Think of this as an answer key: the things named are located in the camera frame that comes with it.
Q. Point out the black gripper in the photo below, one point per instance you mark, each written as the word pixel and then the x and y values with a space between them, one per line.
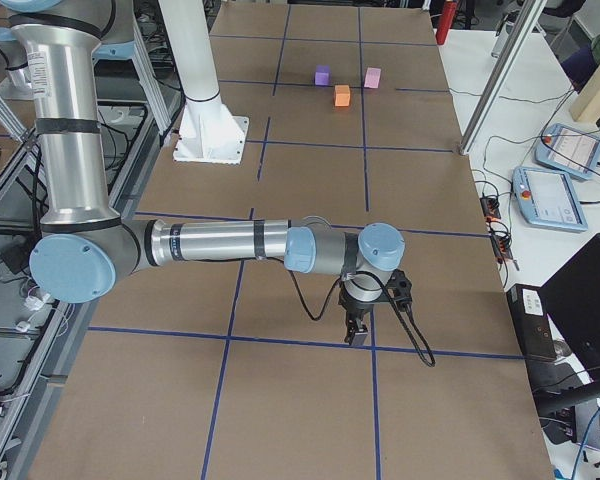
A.
pixel 356 309

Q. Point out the orange foam block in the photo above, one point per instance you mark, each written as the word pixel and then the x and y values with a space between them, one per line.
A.
pixel 342 95

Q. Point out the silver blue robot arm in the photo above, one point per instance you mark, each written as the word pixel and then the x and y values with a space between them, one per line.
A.
pixel 86 247

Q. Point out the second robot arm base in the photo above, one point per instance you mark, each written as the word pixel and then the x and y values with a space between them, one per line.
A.
pixel 15 82

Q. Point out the orange black connector strip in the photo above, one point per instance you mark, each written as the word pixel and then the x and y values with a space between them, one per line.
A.
pixel 499 233

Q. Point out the black computer box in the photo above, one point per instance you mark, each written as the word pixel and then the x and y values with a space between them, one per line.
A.
pixel 538 337

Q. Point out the black monitor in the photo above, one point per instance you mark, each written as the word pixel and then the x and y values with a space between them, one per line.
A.
pixel 572 300

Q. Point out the near blue teach pendant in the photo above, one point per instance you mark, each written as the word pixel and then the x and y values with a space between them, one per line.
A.
pixel 547 199

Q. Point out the blue teach pendant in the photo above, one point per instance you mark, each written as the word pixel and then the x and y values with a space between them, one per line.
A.
pixel 547 199
pixel 564 148

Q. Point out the pink foam block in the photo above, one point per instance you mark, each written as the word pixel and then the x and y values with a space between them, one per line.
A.
pixel 372 78

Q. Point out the purple foam block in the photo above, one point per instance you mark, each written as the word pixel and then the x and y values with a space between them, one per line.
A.
pixel 322 75

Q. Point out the far blue teach pendant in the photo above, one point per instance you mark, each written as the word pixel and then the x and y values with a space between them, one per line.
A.
pixel 564 148

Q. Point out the red fire extinguisher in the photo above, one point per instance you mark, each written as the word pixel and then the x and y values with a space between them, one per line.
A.
pixel 445 21

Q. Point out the seated person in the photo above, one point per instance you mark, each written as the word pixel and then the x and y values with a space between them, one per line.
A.
pixel 581 65

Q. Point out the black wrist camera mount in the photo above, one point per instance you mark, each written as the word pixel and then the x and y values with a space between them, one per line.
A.
pixel 400 287

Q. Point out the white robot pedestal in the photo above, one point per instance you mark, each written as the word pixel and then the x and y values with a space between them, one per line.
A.
pixel 208 131

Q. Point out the aluminium frame post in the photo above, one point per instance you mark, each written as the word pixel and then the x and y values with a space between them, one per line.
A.
pixel 511 36

